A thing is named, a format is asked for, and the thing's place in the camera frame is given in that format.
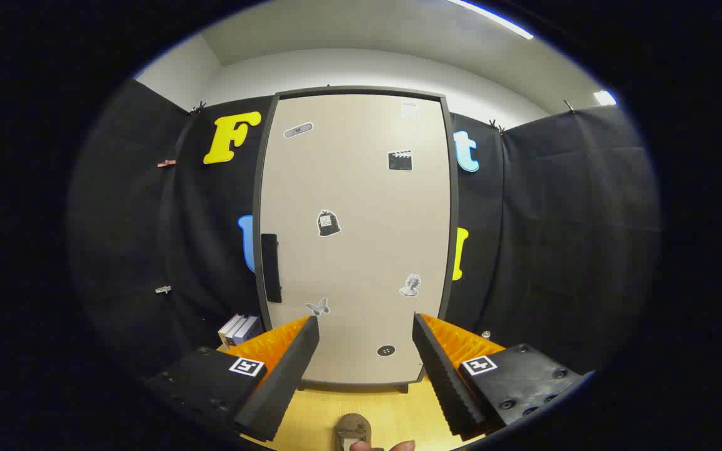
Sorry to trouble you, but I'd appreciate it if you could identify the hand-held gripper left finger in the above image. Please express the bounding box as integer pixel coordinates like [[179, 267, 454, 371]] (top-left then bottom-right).
[[148, 315, 321, 443]]

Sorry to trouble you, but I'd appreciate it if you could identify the grey shoe cabinet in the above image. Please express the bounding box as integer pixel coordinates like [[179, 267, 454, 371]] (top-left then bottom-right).
[[253, 86, 460, 394]]

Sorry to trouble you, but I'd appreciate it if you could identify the black backdrop cloth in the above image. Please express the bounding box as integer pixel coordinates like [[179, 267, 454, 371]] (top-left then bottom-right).
[[70, 78, 661, 389]]

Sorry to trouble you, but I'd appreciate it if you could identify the blue book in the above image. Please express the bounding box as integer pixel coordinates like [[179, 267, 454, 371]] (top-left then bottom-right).
[[231, 315, 261, 348]]

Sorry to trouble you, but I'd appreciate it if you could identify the ceiling strip light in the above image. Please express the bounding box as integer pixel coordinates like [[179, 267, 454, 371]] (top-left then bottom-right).
[[449, 0, 535, 40]]

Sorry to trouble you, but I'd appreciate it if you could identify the brown fuzzy shoe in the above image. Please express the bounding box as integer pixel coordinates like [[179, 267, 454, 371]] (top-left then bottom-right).
[[335, 413, 372, 450]]

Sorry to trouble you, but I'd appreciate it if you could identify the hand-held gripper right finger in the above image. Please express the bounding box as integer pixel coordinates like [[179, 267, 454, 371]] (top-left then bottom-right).
[[412, 313, 587, 439]]

